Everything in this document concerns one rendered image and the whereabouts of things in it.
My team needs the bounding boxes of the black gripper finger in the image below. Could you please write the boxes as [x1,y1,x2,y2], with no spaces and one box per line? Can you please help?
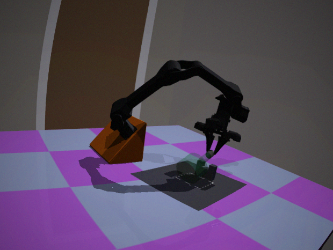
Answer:
[203,131,215,152]
[214,136,230,155]

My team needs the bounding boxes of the dark grey square mat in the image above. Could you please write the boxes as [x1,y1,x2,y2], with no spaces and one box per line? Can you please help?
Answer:
[131,163,247,211]

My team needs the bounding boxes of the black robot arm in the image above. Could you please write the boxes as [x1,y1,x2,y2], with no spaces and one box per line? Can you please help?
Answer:
[110,60,250,140]

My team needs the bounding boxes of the grey posts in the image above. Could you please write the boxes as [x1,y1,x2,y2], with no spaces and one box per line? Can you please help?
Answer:
[206,164,218,181]

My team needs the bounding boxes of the green glass bottle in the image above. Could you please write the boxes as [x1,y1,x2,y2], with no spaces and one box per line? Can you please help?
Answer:
[176,150,214,184]

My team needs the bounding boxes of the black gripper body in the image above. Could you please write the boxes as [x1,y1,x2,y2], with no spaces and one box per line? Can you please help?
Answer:
[194,112,241,142]

